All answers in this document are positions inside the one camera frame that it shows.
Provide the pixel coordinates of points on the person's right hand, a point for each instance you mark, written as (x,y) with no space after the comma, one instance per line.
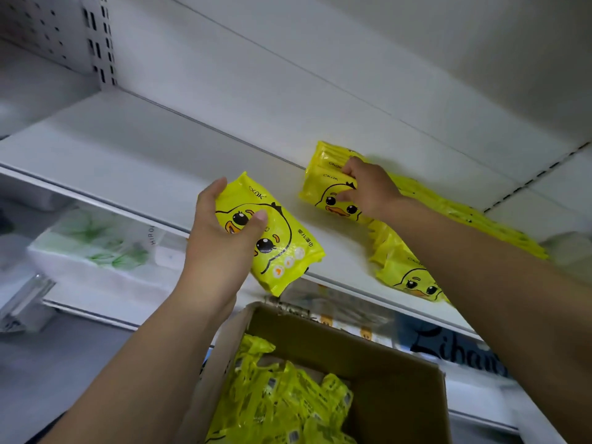
(375,189)

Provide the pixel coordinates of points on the person's left hand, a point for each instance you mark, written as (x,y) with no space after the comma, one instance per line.
(217,259)

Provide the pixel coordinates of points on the white metal shelf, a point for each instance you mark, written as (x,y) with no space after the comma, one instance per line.
(139,143)

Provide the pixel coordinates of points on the brown cardboard box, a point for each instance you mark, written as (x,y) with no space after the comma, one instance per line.
(398,393)

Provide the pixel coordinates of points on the person's left forearm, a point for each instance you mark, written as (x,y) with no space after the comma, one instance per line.
(139,383)

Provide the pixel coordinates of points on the person's right forearm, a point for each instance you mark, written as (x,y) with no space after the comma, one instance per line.
(499,282)

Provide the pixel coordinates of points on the white duck tissue pack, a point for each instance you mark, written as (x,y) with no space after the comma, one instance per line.
(342,314)

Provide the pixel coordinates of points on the white pegboard shelf unit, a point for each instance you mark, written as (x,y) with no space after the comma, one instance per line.
(55,27)

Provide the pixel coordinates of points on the green white tissue pack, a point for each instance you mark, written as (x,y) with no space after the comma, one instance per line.
(92,240)

